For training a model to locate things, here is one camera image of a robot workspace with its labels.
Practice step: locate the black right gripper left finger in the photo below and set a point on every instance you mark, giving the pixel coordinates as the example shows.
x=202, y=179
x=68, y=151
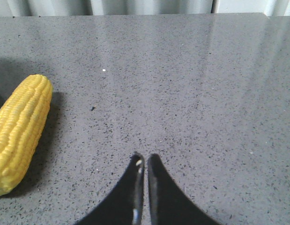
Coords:
x=124, y=204

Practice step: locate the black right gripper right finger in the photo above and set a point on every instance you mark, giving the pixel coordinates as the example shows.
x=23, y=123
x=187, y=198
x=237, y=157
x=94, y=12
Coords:
x=168, y=204

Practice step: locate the yellow corn cob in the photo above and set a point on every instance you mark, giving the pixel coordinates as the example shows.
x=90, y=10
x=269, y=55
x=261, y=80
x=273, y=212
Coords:
x=22, y=120

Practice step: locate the grey white curtain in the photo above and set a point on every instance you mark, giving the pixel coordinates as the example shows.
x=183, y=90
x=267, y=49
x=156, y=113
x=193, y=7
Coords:
x=9, y=8

